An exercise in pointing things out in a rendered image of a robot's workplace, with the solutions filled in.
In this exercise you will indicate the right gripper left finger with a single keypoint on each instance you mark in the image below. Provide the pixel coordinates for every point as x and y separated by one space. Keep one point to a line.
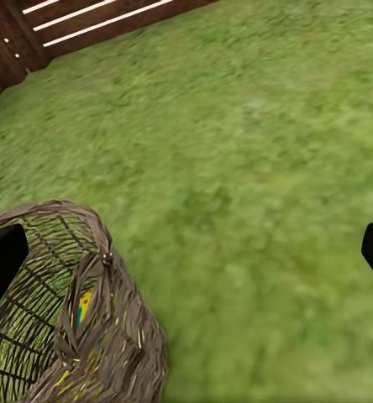
14 250

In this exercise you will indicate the easter egg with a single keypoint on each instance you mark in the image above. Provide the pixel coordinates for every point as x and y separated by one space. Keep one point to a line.
83 303

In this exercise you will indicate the wicker basket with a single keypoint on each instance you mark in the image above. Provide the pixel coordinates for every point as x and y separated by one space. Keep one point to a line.
118 352

